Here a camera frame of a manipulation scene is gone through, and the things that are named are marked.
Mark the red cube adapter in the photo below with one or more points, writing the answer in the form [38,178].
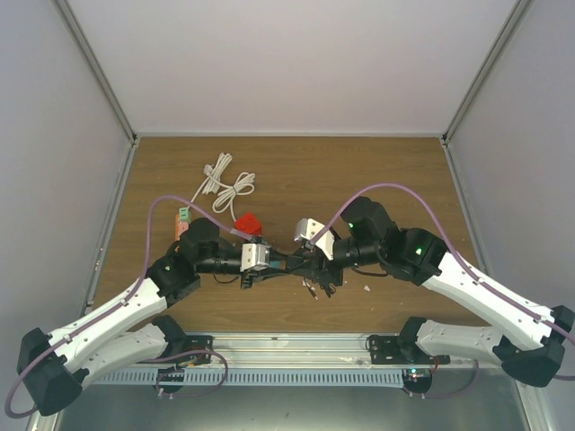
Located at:
[249,223]

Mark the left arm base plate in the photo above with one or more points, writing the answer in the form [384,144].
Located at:
[192,343]

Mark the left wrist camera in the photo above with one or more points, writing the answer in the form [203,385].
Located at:
[255,256]

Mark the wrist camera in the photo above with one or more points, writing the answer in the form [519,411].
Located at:
[255,256]
[313,234]

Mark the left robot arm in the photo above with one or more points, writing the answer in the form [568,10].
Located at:
[131,327]

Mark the slotted cable duct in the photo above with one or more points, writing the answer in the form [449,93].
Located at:
[260,377]

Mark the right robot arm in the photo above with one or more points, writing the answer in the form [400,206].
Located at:
[525,339]

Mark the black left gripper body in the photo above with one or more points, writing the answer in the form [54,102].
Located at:
[249,275]

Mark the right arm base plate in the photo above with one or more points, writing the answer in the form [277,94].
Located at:
[392,350]

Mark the green USB charger plug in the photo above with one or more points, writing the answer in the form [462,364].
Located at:
[184,215]

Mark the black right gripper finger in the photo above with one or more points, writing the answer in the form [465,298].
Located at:
[301,256]
[306,270]

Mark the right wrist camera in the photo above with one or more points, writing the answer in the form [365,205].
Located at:
[313,234]

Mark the aluminium front rail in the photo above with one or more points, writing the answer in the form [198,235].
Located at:
[325,350]

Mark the orange power strip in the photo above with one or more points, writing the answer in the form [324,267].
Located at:
[176,221]

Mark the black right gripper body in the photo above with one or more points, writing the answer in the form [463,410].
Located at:
[336,275]

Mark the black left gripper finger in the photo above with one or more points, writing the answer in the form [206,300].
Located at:
[277,257]
[270,273]

